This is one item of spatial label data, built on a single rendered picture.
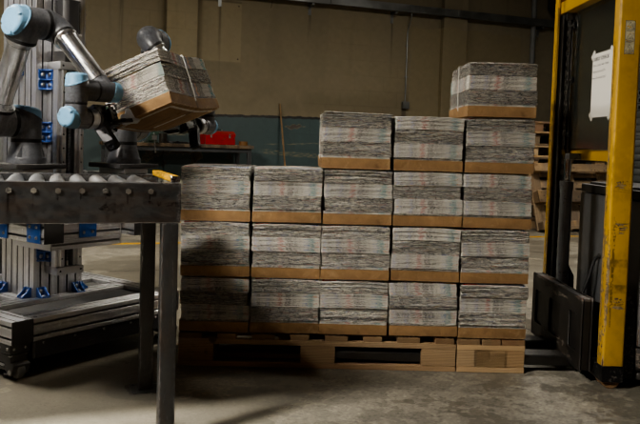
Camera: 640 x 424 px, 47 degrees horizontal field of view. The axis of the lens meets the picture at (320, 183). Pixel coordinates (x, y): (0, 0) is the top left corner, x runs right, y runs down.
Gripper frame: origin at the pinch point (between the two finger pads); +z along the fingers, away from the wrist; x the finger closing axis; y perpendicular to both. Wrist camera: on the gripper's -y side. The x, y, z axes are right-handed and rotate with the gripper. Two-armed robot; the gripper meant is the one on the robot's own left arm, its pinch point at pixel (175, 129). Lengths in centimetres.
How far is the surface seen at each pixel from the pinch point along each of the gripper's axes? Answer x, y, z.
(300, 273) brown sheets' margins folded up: 34, -76, -1
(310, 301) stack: 33, -88, -4
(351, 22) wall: -62, 206, -712
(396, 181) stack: 81, -52, -15
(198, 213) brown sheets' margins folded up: 4.9, -39.4, 13.1
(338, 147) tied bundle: 65, -32, -6
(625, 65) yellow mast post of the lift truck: 179, -38, -26
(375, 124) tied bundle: 82, -27, -12
